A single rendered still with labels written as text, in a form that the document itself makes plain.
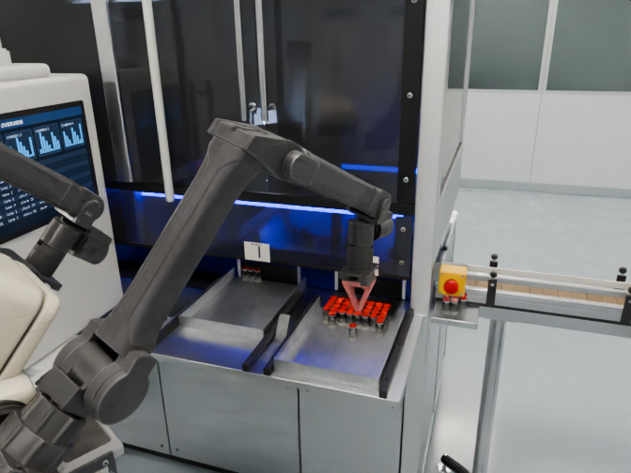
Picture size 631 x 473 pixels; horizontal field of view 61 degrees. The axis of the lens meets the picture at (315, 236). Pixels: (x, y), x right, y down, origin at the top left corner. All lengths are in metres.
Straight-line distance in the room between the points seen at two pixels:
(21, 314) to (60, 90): 0.95
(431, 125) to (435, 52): 0.18
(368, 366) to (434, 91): 0.70
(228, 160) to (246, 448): 1.56
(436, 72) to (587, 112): 4.76
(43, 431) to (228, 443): 1.46
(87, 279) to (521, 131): 5.01
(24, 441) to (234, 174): 0.40
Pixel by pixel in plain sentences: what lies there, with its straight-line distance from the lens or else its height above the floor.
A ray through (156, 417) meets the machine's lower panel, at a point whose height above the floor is 0.27.
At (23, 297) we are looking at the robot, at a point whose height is 1.33.
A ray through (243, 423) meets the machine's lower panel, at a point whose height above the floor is 0.33.
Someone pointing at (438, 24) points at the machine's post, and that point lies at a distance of 1.39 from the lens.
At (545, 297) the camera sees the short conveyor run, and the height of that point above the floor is 0.93.
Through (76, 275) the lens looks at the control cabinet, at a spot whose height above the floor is 0.98.
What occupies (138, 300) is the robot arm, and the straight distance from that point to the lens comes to 0.72.
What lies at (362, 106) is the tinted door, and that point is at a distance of 1.44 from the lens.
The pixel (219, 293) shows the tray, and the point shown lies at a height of 0.88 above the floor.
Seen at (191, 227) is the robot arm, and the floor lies 1.42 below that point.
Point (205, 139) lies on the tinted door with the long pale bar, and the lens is 1.64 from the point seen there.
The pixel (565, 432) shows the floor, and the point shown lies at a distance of 2.71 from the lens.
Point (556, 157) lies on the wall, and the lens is 6.14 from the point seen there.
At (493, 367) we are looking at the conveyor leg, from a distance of 1.83.
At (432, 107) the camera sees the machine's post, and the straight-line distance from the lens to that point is 1.40.
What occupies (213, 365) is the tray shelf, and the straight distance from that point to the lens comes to 1.39.
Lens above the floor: 1.66
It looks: 21 degrees down
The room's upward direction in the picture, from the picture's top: 1 degrees counter-clockwise
